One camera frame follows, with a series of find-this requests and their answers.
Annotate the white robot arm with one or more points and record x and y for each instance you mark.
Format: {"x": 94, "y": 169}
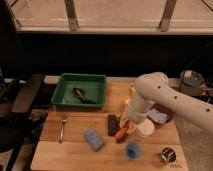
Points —
{"x": 153, "y": 87}

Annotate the white round cup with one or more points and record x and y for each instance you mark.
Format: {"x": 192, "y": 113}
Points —
{"x": 145, "y": 128}

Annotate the blue plastic cup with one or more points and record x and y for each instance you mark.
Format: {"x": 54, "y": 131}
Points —
{"x": 133, "y": 151}

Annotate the shiny metal cup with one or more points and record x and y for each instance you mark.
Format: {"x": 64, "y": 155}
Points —
{"x": 168, "y": 155}

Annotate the green plastic tray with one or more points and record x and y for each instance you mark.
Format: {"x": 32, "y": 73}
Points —
{"x": 94, "y": 87}

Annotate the pale yellow banana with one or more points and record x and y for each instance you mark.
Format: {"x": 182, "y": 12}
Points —
{"x": 132, "y": 90}

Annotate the black tool in tray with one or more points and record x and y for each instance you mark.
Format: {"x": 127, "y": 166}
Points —
{"x": 79, "y": 93}

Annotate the dark chocolate bar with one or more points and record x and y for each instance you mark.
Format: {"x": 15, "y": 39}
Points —
{"x": 112, "y": 125}

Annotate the blue sponge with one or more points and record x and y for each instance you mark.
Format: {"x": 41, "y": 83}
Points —
{"x": 94, "y": 139}

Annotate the dark grape bunch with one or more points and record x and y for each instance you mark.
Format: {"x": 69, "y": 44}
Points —
{"x": 121, "y": 140}

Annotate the blue crumpled cloth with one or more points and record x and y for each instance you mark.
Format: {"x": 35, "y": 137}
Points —
{"x": 158, "y": 116}

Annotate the silver fork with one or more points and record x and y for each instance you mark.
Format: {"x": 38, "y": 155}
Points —
{"x": 64, "y": 120}

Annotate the black office chair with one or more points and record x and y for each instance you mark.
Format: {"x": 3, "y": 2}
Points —
{"x": 17, "y": 127}

